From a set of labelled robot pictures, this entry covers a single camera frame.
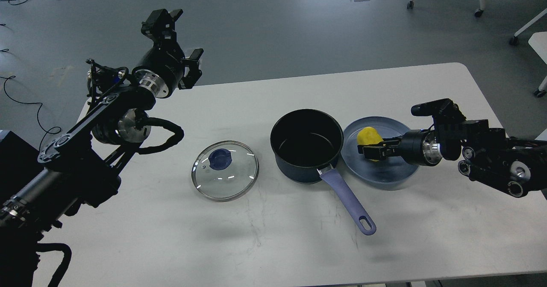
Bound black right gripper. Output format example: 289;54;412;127
358;130;440;167

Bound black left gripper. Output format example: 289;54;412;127
131;9;204;98

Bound yellow potato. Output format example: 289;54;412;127
357;127;383;162

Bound glass lid blue knob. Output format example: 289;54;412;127
191;140;259;202

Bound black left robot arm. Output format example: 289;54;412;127
1;9;203;287

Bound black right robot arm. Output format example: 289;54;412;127
356;98;547;198

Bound blue plate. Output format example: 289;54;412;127
341;116;419;191

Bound white chair legs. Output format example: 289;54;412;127
406;0;547;98

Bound black box at left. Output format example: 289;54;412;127
0;130;44;205

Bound dark blue saucepan purple handle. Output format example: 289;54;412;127
270;109;377;236

